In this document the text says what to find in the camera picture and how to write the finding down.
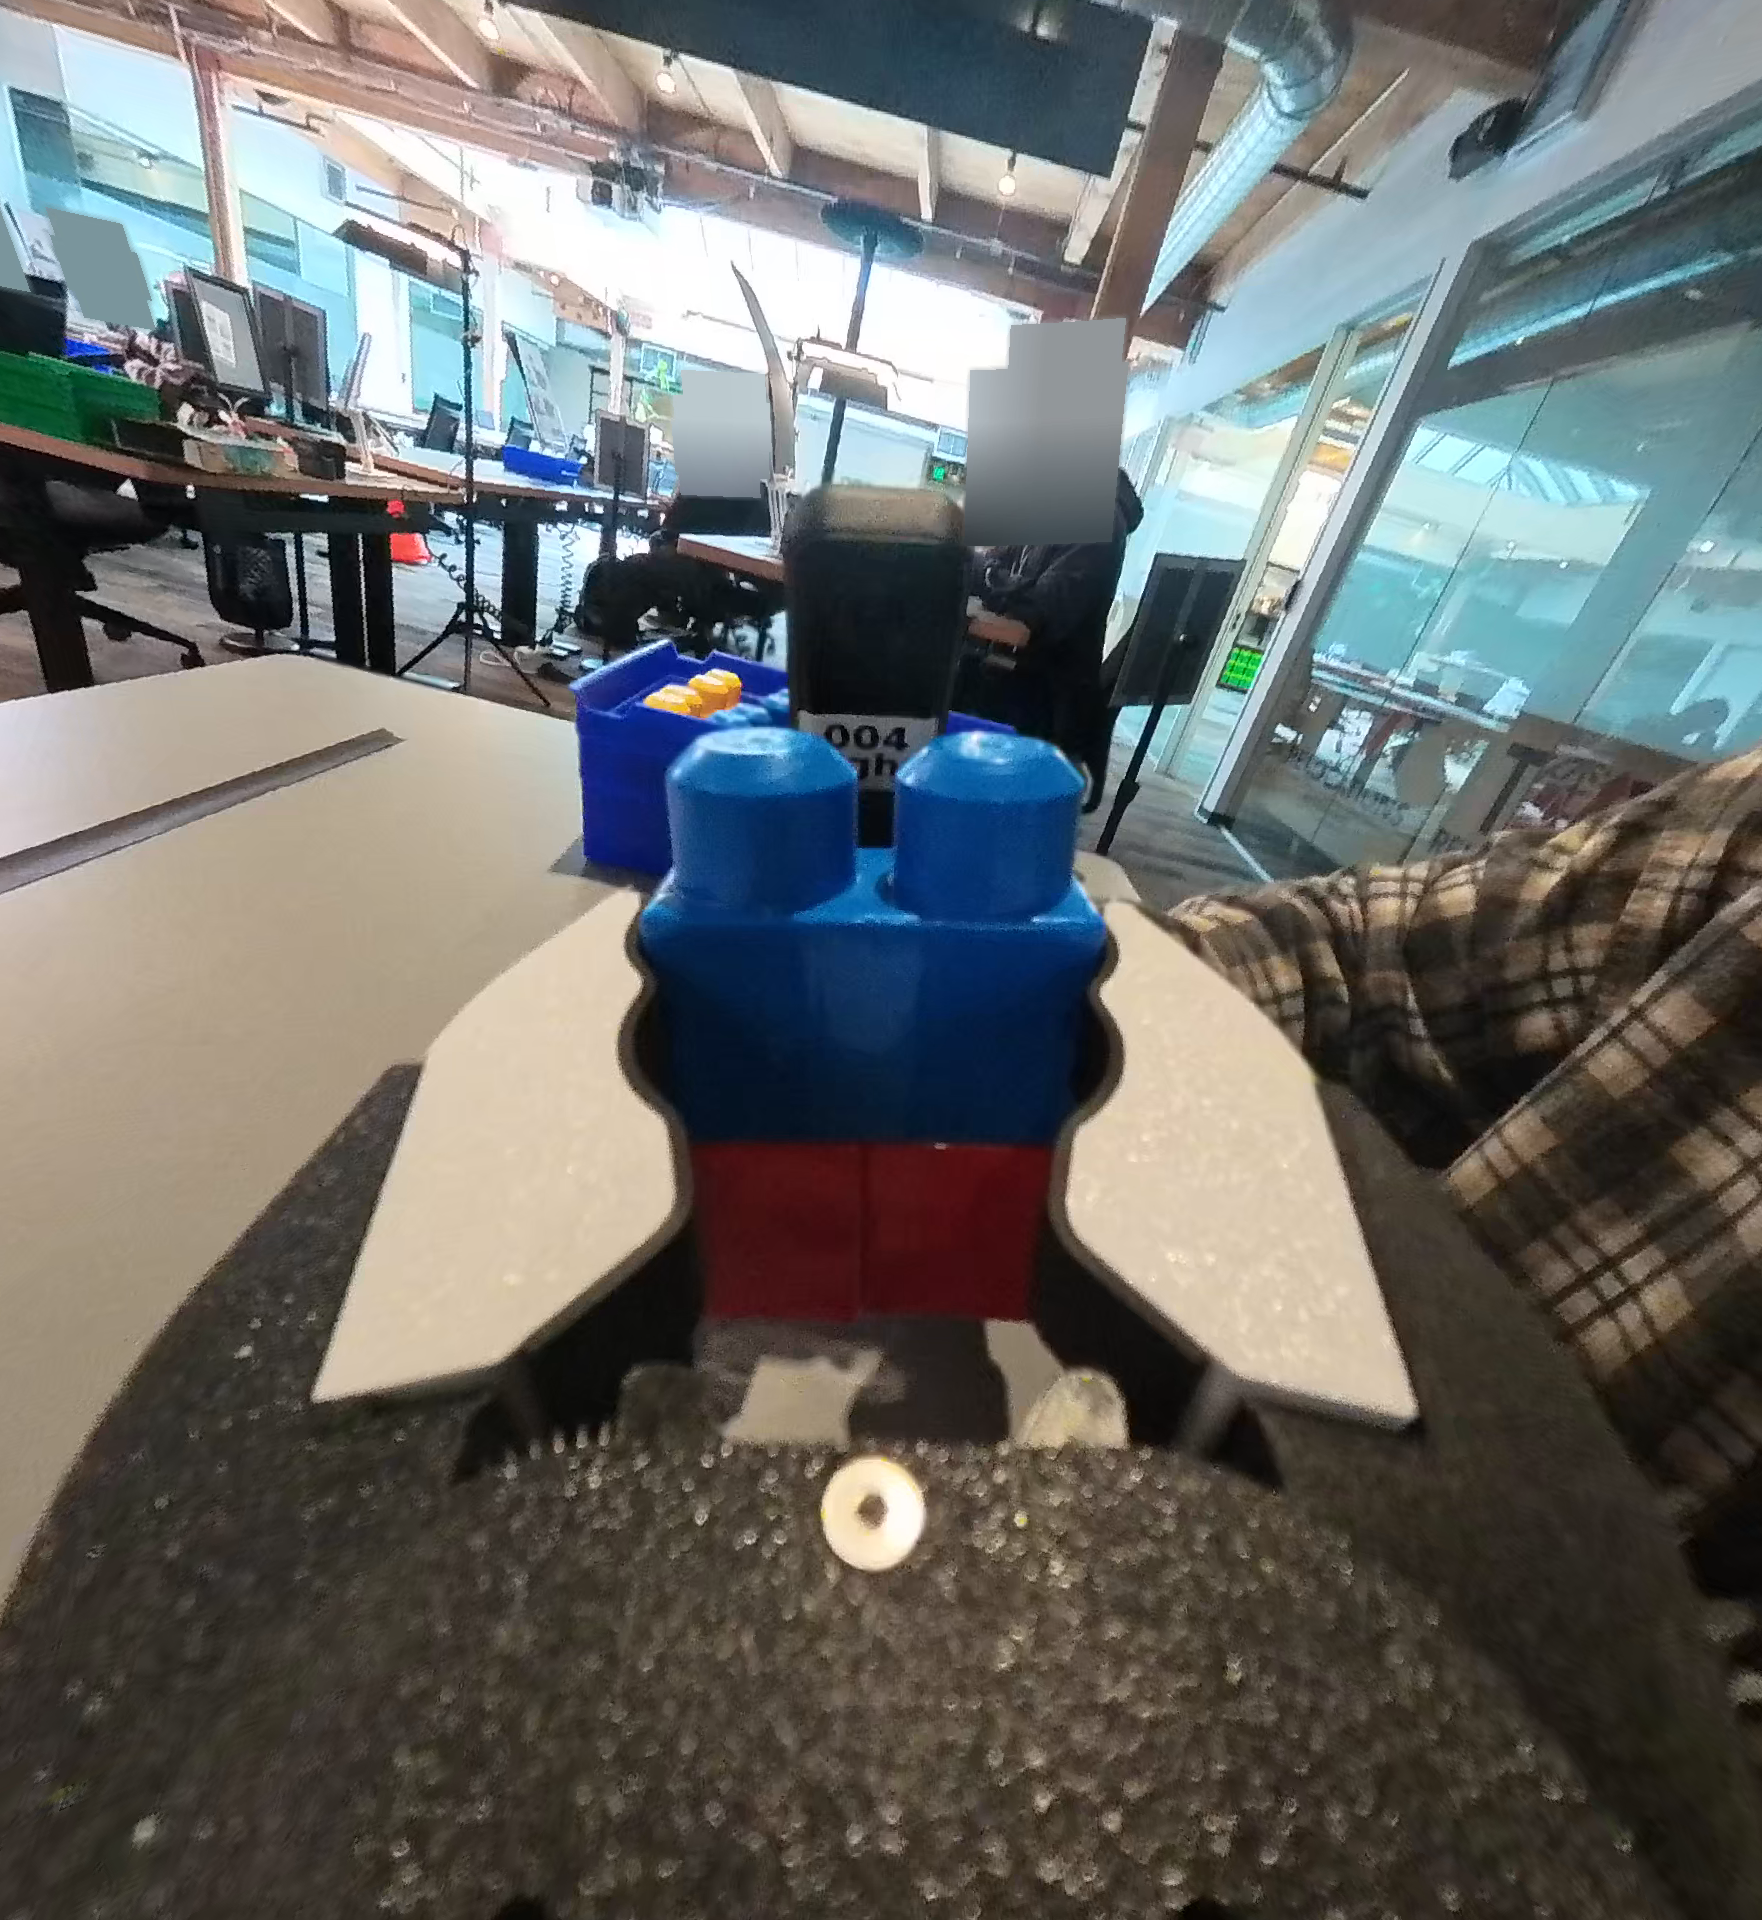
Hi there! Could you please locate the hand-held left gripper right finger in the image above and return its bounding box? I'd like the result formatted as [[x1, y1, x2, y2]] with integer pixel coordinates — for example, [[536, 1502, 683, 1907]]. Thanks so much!
[[1053, 900, 1419, 1452]]

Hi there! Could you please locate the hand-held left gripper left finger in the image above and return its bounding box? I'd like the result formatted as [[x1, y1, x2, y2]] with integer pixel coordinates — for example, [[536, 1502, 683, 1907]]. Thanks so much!
[[310, 891, 696, 1407]]

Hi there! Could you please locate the blue plastic bin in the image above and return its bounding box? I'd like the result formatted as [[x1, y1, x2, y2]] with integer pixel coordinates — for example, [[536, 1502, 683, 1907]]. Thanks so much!
[[569, 639, 1019, 875]]

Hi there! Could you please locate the red mega block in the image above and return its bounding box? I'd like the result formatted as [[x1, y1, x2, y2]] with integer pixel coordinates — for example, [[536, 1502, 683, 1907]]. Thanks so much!
[[689, 1140, 1050, 1325]]

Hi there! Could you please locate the blue mega block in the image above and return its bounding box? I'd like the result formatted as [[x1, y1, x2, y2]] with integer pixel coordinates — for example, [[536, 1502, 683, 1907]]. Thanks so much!
[[638, 726, 1111, 1149]]

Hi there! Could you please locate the person's right forearm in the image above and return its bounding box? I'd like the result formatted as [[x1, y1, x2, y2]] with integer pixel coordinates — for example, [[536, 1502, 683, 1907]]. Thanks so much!
[[1166, 726, 1762, 1861]]

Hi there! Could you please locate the black screen on stand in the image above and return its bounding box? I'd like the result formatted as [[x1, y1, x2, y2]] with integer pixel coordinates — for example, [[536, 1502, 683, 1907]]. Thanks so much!
[[1099, 552, 1250, 857]]

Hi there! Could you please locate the black light stand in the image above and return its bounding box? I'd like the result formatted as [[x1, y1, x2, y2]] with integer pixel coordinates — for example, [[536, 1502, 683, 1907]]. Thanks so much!
[[333, 218, 552, 707]]

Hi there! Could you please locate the long wooden desk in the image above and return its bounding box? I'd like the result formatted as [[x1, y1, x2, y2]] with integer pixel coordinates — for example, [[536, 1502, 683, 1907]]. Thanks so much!
[[0, 398, 464, 691]]

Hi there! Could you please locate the black ceiling panel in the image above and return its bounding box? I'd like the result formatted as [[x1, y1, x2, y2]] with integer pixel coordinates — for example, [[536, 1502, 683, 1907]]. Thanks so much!
[[513, 0, 1154, 136]]

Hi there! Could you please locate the black trash bin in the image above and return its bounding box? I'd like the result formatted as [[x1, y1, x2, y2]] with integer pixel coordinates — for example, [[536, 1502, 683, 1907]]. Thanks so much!
[[197, 533, 298, 654]]

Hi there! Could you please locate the black computer monitor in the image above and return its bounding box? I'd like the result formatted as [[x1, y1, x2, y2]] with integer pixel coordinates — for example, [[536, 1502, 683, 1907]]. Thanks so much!
[[255, 285, 331, 422], [167, 265, 271, 408]]

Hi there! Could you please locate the black office chair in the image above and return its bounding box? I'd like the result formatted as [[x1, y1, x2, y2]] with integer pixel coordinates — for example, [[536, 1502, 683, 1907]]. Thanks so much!
[[0, 471, 207, 677]]

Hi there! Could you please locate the stack of green bins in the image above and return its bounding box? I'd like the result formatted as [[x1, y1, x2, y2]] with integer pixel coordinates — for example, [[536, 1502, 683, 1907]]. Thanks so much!
[[0, 330, 164, 444]]

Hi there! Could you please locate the silver ceiling duct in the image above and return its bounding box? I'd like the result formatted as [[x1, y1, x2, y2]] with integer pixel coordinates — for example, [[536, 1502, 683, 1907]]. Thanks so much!
[[1144, 0, 1355, 308]]

